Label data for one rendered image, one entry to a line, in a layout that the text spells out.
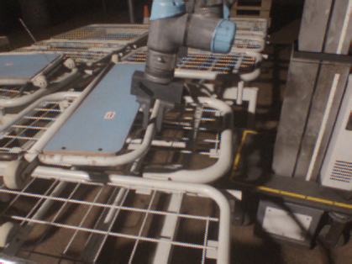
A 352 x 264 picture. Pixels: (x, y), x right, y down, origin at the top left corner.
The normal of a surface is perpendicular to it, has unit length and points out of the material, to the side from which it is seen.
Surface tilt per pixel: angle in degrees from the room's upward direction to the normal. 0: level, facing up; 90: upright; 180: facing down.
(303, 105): 90
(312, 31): 90
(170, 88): 90
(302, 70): 90
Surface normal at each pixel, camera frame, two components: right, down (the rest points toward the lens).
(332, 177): -0.36, 0.50
